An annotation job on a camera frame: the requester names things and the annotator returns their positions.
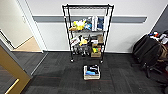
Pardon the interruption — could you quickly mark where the brown plush toy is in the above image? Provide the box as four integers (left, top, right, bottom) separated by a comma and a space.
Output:
69, 25, 78, 32

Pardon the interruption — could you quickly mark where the black office chair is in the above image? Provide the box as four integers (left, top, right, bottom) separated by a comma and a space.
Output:
132, 32, 168, 80

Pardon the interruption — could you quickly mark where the white and red snack bag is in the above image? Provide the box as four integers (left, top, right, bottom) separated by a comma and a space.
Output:
70, 35, 81, 46

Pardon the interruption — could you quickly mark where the blue and white small packet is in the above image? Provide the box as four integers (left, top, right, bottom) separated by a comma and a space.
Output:
83, 22, 93, 31

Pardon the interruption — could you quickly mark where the yellow and white plush toy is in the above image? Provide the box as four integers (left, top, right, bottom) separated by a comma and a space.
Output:
73, 19, 87, 32

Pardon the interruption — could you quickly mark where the black bag with white print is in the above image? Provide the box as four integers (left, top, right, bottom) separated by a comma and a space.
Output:
87, 65, 100, 73

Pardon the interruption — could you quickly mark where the black wire shelf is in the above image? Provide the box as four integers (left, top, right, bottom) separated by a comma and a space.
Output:
61, 3, 115, 64

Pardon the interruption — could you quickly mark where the small yellow toy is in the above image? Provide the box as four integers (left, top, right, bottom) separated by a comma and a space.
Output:
79, 37, 89, 47

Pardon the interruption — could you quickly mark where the white door frame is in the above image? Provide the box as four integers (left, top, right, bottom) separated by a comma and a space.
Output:
16, 0, 48, 53

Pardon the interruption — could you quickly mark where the wide tan cardboard box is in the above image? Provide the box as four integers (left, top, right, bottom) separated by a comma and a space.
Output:
90, 50, 103, 59

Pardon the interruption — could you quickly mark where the narrow white box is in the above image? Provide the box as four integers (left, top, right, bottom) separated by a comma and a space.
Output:
91, 15, 96, 32
94, 15, 100, 32

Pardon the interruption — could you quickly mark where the small brown cardboard box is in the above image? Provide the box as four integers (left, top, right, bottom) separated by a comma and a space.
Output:
97, 34, 105, 45

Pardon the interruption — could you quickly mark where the large white box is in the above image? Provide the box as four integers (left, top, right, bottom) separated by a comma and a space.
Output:
103, 15, 111, 32

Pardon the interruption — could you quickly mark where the blue flat packet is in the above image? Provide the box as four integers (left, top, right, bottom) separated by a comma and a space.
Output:
85, 70, 100, 77

